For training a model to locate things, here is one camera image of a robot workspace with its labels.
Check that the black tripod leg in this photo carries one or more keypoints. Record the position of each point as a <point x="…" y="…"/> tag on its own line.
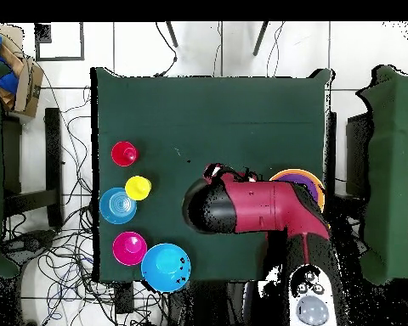
<point x="171" y="34"/>
<point x="260" y="39"/>

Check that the yellow cup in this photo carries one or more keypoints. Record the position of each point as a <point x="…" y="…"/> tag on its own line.
<point x="137" y="188"/>

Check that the deep blue bowl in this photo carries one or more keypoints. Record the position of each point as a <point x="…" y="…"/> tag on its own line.
<point x="165" y="268"/>

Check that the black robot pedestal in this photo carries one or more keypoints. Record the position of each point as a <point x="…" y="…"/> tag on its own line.
<point x="207" y="305"/>

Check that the black power box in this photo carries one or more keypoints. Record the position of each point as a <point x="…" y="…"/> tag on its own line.
<point x="124" y="299"/>

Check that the black bench stand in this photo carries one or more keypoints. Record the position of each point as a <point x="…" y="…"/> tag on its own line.
<point x="52" y="152"/>

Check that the black pedestal foot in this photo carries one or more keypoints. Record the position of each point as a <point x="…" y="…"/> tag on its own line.
<point x="30" y="242"/>

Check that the dark green tablecloth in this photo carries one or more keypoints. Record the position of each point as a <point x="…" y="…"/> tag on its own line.
<point x="190" y="112"/>

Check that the black square floor frame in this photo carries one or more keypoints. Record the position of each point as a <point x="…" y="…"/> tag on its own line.
<point x="59" y="58"/>

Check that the red cup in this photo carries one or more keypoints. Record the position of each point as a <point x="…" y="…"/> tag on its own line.
<point x="122" y="154"/>

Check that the large yellow bowl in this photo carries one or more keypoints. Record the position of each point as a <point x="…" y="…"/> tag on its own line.
<point x="321" y="195"/>

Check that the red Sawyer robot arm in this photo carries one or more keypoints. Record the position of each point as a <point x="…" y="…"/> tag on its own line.
<point x="275" y="207"/>

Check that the cardboard box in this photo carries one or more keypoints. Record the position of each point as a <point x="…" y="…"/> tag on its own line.
<point x="29" y="88"/>

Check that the shallow blue bowl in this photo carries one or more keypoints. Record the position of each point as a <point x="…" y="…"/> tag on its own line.
<point x="117" y="212"/>

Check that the small pink bowl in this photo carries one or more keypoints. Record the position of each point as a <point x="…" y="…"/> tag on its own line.
<point x="129" y="249"/>

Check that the purple bowl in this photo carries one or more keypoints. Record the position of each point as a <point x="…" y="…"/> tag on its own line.
<point x="302" y="180"/>

